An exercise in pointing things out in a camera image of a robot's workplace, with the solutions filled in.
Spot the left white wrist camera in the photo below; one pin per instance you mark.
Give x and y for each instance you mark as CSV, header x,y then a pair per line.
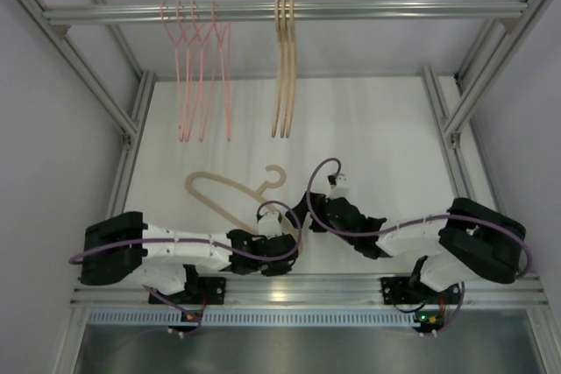
x,y
269,224

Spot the beige hanger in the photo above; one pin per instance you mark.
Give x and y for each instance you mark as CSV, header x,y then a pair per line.
x,y
280,130
279,70
226,197
292,67

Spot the aluminium left frame post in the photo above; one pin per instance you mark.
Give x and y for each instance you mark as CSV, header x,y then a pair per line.
x,y
71,54

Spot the aluminium right floor rail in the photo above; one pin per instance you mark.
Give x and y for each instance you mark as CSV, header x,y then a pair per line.
x,y
465,159

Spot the aluminium floor rail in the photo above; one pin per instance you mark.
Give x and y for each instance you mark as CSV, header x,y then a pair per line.
x,y
465,159
131,144

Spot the blue slotted cable duct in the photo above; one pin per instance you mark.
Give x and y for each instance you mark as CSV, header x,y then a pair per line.
x,y
252,318

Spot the aluminium left floor rail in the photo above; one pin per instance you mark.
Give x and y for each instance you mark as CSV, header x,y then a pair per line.
x,y
131,144

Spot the aluminium top hanging rail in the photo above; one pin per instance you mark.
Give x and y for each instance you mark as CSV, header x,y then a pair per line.
x,y
105,14

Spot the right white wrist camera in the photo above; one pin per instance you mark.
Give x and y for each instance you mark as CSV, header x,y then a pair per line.
x,y
339,186

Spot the aluminium frame post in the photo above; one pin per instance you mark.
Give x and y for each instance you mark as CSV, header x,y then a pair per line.
x,y
504,52
71,54

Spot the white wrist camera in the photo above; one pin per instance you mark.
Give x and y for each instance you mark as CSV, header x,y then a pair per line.
x,y
339,186
269,224

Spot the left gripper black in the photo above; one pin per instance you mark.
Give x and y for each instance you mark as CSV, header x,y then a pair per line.
x,y
277,271

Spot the aluminium right frame post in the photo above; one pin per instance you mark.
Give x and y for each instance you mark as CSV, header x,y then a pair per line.
x,y
504,52

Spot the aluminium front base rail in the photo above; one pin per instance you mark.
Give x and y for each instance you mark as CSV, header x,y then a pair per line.
x,y
314,291

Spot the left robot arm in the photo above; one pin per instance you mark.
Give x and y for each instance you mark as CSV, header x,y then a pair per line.
x,y
127,248

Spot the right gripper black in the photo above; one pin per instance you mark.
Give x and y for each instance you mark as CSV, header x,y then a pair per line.
x,y
318,201

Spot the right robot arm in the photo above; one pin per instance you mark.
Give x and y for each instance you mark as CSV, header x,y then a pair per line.
x,y
468,241

